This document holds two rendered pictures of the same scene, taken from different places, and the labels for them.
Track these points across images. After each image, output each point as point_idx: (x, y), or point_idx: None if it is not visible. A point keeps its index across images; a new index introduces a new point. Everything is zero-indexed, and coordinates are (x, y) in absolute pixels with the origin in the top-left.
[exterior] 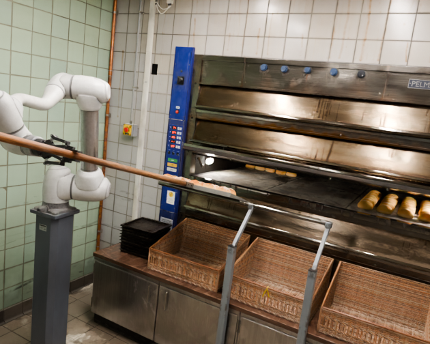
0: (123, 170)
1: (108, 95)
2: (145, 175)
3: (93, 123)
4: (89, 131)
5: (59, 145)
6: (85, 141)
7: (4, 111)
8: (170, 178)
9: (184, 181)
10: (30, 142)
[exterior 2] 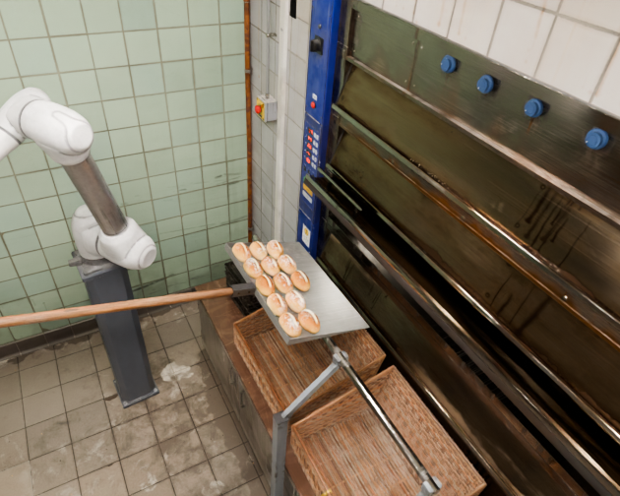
0: (38, 322)
1: (76, 147)
2: (102, 313)
3: (82, 180)
4: (80, 189)
5: None
6: (84, 200)
7: None
8: (183, 298)
9: (229, 289)
10: None
